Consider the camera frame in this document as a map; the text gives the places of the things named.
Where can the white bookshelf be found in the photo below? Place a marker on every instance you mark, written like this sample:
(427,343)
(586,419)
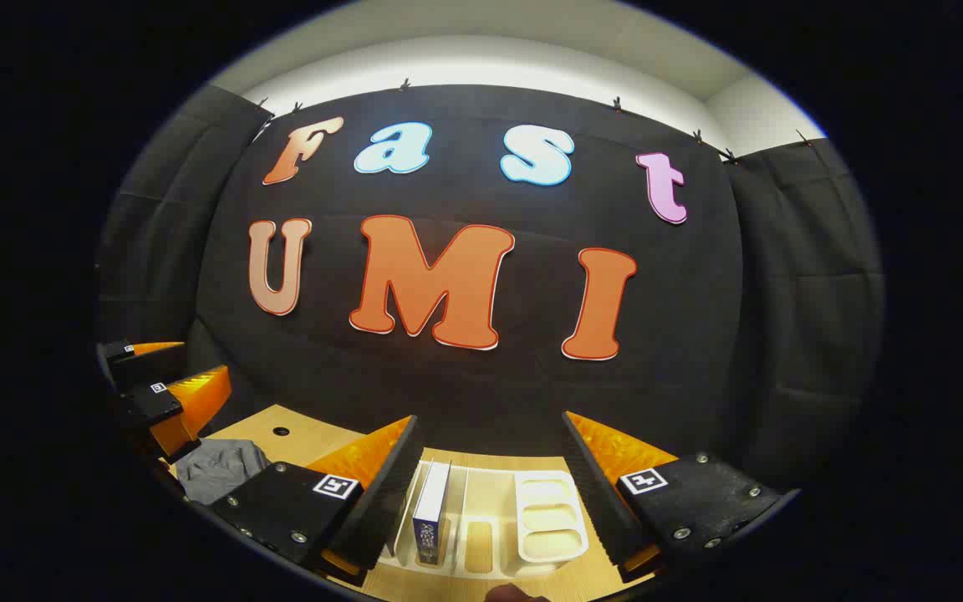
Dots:
(548,518)

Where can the blue book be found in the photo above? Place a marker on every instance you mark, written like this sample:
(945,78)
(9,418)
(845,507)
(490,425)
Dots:
(431,510)

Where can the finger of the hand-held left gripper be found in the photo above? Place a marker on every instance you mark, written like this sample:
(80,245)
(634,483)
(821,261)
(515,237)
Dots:
(155,410)
(143,364)

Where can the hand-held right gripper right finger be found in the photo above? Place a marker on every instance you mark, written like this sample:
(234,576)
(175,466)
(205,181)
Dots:
(594,493)

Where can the grey schoolbag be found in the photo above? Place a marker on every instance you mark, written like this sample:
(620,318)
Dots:
(222,470)

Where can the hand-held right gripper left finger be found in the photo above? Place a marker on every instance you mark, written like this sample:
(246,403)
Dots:
(389,493)

